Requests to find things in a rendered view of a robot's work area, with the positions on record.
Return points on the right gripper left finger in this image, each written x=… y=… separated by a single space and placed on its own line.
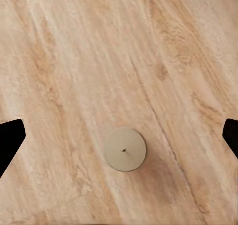
x=12 y=134

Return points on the pillar candle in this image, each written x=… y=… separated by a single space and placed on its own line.
x=125 y=149

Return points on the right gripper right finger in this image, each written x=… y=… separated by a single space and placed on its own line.
x=230 y=135

